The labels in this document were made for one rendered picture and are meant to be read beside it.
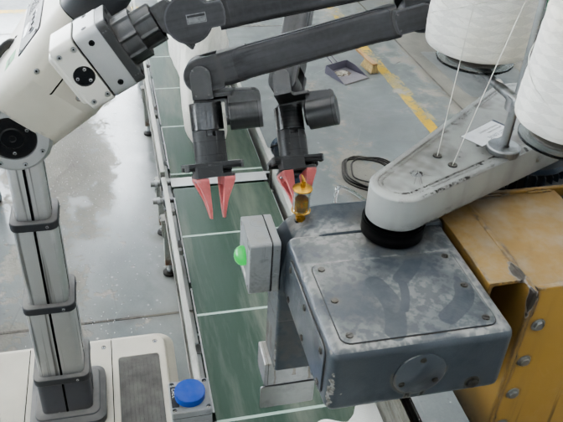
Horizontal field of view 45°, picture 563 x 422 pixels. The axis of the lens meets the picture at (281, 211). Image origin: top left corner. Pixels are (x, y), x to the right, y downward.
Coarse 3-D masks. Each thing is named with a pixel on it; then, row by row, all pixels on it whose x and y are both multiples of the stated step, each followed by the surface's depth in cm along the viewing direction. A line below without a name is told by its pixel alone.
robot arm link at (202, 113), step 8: (224, 96) 120; (192, 104) 118; (200, 104) 117; (208, 104) 117; (216, 104) 118; (192, 112) 118; (200, 112) 117; (208, 112) 117; (216, 112) 118; (192, 120) 119; (200, 120) 118; (208, 120) 118; (216, 120) 118; (192, 128) 119; (200, 128) 118; (208, 128) 118; (216, 128) 118; (224, 128) 120
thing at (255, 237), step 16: (240, 224) 101; (256, 224) 99; (272, 224) 99; (240, 240) 102; (256, 240) 96; (272, 240) 96; (256, 256) 96; (256, 272) 98; (272, 272) 98; (256, 288) 100; (272, 288) 100
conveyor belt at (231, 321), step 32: (192, 192) 276; (256, 192) 279; (192, 224) 258; (224, 224) 259; (192, 256) 243; (224, 256) 244; (192, 288) 229; (224, 288) 230; (224, 320) 217; (256, 320) 218; (224, 352) 206; (256, 352) 207; (224, 384) 196; (256, 384) 197; (224, 416) 187; (256, 416) 187; (288, 416) 188; (320, 416) 189; (352, 416) 189
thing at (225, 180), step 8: (200, 168) 117; (208, 168) 117; (216, 168) 118; (200, 176) 117; (208, 176) 118; (216, 176) 118; (224, 176) 119; (232, 176) 119; (224, 184) 119; (232, 184) 119; (224, 192) 120; (224, 200) 120; (224, 208) 121; (224, 216) 122
